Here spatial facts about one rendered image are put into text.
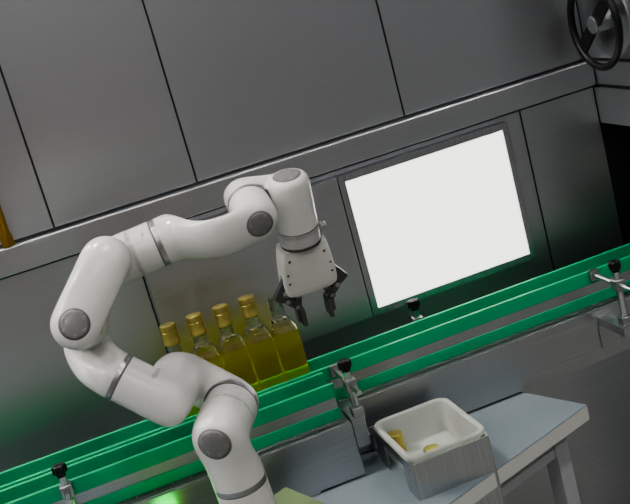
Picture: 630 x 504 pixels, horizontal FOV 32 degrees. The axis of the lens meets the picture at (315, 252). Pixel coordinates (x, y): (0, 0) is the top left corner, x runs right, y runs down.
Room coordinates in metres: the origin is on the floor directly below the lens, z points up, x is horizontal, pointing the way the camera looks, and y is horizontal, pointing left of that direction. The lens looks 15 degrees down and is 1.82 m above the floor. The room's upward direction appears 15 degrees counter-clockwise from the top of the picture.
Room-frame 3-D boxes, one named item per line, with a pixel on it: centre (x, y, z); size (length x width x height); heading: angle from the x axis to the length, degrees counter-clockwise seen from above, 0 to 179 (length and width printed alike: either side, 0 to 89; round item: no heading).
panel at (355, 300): (2.44, -0.07, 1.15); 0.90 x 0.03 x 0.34; 103
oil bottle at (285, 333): (2.26, 0.11, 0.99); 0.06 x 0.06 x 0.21; 13
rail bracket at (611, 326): (2.30, -0.61, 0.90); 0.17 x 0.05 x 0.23; 13
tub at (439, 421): (2.08, -0.13, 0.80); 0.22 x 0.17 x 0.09; 13
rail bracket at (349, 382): (2.15, 0.01, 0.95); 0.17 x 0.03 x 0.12; 13
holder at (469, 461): (2.11, -0.12, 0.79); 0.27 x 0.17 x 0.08; 13
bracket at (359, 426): (2.17, 0.01, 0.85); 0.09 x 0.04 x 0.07; 13
